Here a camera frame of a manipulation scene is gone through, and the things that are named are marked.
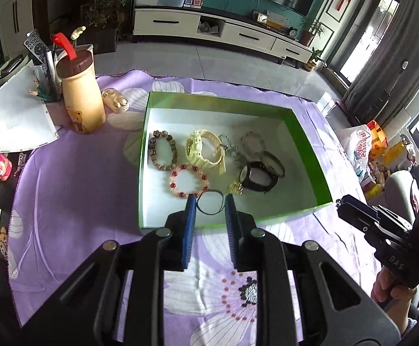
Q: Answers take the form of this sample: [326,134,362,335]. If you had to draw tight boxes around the grey curtain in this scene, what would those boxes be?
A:
[343,0,419,127]

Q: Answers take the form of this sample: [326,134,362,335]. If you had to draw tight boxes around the small potted plant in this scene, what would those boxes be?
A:
[305,48,327,72]

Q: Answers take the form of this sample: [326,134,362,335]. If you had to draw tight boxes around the pen holder with pens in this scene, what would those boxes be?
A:
[33,48,64,103]

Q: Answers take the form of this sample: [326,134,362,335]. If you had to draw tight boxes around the cream earbuds case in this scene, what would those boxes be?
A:
[101,87,130,112]

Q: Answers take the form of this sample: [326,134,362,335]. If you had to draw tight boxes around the black wristwatch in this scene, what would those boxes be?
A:
[239,161,279,193]

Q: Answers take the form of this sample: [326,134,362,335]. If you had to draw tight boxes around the pink bead bracelet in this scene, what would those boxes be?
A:
[240,131,267,157]

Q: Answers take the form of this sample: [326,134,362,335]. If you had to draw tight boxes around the purple floral cloth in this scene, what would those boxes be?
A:
[7,70,383,346]

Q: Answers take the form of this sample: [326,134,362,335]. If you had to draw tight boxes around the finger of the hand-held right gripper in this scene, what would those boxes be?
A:
[335,201,385,240]
[340,195,381,224]

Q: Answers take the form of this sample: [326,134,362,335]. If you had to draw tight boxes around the brown bead bracelet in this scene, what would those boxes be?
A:
[148,130,179,172]

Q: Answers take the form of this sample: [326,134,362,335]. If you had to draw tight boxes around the tall potted plant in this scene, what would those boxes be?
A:
[299,18,327,47]

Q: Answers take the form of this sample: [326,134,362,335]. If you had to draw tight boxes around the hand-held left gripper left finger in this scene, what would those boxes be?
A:
[20,195,197,346]

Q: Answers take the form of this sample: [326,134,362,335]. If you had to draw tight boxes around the green charm bracelet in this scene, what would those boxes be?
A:
[217,133,246,168]

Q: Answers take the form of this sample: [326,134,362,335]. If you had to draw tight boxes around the green cardboard box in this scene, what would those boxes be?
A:
[137,91,334,229]

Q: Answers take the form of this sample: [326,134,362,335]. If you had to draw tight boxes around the white printed plastic bag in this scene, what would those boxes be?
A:
[339,124,374,174]

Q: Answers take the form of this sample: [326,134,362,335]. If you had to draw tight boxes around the white paper sheet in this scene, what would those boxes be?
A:
[0,65,61,155]

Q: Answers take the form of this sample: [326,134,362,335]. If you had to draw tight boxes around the silver bangle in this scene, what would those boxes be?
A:
[262,150,286,178]

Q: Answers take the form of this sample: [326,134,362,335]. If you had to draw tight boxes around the grey remote control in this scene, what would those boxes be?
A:
[23,31,52,65]

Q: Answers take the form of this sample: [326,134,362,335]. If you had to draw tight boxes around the white tv cabinet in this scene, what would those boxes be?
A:
[132,5,313,66]

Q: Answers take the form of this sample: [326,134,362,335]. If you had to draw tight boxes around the cream wristwatch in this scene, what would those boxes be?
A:
[184,129,228,174]

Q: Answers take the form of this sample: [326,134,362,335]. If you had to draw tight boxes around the yellow bear bottle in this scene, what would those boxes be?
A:
[52,32,106,135]

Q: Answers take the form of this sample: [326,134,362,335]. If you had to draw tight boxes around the yellow box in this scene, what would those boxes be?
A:
[366,120,390,159]

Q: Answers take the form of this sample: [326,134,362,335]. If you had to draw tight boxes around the leafy houseplants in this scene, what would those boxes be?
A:
[83,0,127,29]

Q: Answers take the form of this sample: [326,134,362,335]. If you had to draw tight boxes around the thin black ring band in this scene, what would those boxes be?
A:
[197,189,226,216]

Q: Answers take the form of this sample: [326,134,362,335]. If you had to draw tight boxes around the person's right hand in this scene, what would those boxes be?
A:
[371,268,417,305]

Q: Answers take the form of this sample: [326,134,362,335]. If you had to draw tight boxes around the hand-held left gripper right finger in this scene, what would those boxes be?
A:
[225,194,401,346]

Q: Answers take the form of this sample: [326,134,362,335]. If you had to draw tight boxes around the red bead bracelet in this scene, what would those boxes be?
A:
[169,165,210,199]

